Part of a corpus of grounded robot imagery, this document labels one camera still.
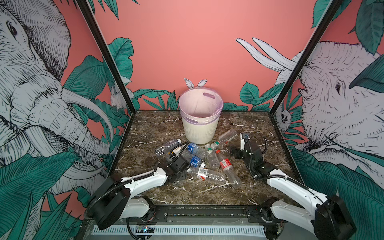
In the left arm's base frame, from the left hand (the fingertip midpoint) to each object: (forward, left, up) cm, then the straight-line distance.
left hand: (181, 172), depth 86 cm
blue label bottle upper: (+14, -10, 0) cm, 17 cm away
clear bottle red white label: (-3, -14, +3) cm, 15 cm away
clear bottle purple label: (+13, +13, +2) cm, 19 cm away
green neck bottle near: (+8, -20, 0) cm, 21 cm away
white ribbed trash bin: (+19, -12, +11) cm, 25 cm away
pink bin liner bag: (+41, -13, +14) cm, 45 cm away
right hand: (+11, -32, +15) cm, 37 cm away
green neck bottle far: (+24, -30, -1) cm, 38 cm away
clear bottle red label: (+1, -27, +1) cm, 27 cm away
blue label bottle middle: (+5, -9, +3) cm, 11 cm away
